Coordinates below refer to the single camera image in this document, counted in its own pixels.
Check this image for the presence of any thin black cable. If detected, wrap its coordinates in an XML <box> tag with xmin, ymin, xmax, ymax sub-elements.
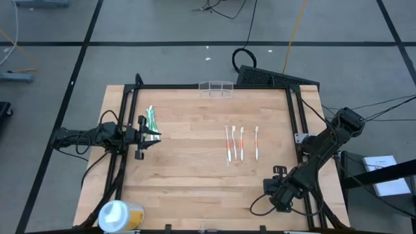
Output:
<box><xmin>352</xmin><ymin>94</ymin><xmax>416</xmax><ymax>111</ymax></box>
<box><xmin>367</xmin><ymin>96</ymin><xmax>416</xmax><ymax>120</ymax></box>
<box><xmin>367</xmin><ymin>118</ymin><xmax>416</xmax><ymax>122</ymax></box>

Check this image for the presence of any white booklet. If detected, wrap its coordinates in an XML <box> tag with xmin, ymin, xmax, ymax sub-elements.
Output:
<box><xmin>361</xmin><ymin>155</ymin><xmax>412</xmax><ymax>198</ymax></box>

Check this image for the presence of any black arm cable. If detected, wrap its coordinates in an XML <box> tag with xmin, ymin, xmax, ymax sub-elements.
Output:
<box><xmin>298</xmin><ymin>96</ymin><xmax>341</xmax><ymax>134</ymax></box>
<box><xmin>80</xmin><ymin>149</ymin><xmax>111</xmax><ymax>190</ymax></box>

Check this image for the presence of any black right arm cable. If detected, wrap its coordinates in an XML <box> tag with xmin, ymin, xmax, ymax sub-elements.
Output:
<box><xmin>298</xmin><ymin>96</ymin><xmax>341</xmax><ymax>134</ymax></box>

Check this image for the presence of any clear acrylic organizer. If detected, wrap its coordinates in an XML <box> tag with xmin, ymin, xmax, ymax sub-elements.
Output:
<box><xmin>198</xmin><ymin>80</ymin><xmax>235</xmax><ymax>100</ymax></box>

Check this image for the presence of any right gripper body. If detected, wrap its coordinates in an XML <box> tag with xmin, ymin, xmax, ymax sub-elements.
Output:
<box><xmin>269</xmin><ymin>164</ymin><xmax>295</xmax><ymax>214</ymax></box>

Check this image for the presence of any black caster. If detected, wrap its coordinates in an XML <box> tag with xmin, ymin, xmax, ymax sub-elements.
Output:
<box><xmin>0</xmin><ymin>101</ymin><xmax>14</xmax><ymax>127</ymax></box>

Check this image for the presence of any black coiled cable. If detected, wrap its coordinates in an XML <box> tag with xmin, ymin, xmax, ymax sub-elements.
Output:
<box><xmin>231</xmin><ymin>0</ymin><xmax>259</xmax><ymax>74</ymax></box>

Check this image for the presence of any black cable tangle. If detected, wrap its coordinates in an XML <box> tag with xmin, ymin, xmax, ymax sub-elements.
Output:
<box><xmin>191</xmin><ymin>0</ymin><xmax>248</xmax><ymax>20</ymax></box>

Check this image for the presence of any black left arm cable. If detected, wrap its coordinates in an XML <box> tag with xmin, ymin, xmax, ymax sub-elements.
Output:
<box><xmin>80</xmin><ymin>149</ymin><xmax>111</xmax><ymax>190</ymax></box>

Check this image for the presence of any black perforated metal case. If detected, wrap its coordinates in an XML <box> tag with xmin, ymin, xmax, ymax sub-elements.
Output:
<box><xmin>235</xmin><ymin>64</ymin><xmax>321</xmax><ymax>89</ymax></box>

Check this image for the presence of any black side stand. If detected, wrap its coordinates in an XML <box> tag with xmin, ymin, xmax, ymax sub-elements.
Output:
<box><xmin>337</xmin><ymin>149</ymin><xmax>416</xmax><ymax>234</ymax></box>

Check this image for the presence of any grey-blue table foot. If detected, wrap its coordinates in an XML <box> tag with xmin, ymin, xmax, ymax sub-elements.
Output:
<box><xmin>11</xmin><ymin>0</ymin><xmax>71</xmax><ymax>9</ymax></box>
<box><xmin>0</xmin><ymin>71</ymin><xmax>34</xmax><ymax>84</ymax></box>

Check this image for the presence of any white cable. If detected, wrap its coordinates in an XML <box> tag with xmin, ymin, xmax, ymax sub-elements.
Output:
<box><xmin>0</xmin><ymin>0</ymin><xmax>20</xmax><ymax>67</ymax></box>

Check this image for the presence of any orange cable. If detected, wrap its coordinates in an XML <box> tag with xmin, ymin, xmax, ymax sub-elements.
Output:
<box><xmin>0</xmin><ymin>28</ymin><xmax>40</xmax><ymax>73</ymax></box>

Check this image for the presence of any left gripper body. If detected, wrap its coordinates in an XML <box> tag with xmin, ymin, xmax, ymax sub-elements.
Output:
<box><xmin>125</xmin><ymin>115</ymin><xmax>146</xmax><ymax>160</ymax></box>

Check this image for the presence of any yellow cable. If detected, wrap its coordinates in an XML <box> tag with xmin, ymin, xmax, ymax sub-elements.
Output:
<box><xmin>281</xmin><ymin>0</ymin><xmax>309</xmax><ymax>74</ymax></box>

